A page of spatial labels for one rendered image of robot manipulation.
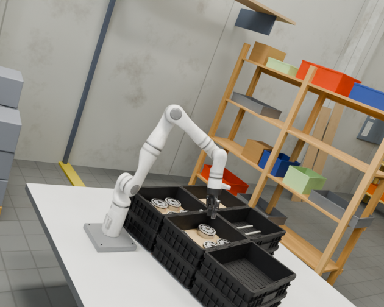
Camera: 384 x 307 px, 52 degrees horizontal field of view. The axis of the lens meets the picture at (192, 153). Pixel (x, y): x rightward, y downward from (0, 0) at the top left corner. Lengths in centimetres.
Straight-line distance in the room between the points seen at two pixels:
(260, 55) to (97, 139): 213
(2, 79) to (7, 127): 43
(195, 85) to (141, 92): 76
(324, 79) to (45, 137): 296
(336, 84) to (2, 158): 301
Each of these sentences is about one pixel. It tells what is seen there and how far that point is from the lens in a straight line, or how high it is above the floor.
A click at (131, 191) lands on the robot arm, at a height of 101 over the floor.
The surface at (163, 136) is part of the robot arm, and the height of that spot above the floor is 129.
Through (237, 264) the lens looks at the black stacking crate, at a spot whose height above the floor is 83.
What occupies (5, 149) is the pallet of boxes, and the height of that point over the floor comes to 60.
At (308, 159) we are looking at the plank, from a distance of 654.
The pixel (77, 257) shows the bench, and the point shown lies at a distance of 192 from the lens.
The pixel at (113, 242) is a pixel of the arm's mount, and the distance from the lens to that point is 205.
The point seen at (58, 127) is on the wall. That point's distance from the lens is 448.
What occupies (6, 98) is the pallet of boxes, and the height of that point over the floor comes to 88.
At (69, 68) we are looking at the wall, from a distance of 430.
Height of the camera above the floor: 178
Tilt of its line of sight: 15 degrees down
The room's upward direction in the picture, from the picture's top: 21 degrees clockwise
